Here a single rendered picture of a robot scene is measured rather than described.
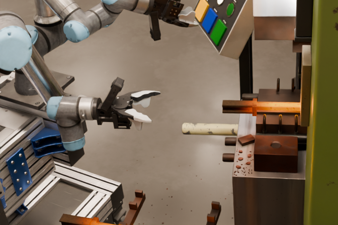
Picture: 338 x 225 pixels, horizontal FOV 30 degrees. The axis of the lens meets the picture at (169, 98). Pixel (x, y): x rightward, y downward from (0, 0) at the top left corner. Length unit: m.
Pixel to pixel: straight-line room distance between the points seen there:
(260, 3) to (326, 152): 0.43
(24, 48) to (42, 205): 1.17
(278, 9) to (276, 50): 2.55
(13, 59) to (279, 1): 0.76
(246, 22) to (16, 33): 0.82
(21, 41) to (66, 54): 2.53
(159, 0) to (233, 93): 1.68
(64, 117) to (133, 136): 1.48
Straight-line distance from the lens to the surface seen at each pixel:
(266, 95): 1.94
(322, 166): 1.37
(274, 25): 1.64
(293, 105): 1.87
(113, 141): 3.43
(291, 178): 1.76
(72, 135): 2.03
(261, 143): 1.77
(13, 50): 1.80
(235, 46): 2.22
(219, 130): 2.39
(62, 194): 2.86
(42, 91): 2.07
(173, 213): 2.97
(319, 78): 1.24
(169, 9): 2.11
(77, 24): 2.04
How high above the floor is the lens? 2.09
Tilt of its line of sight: 34 degrees down
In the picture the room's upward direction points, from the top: 6 degrees counter-clockwise
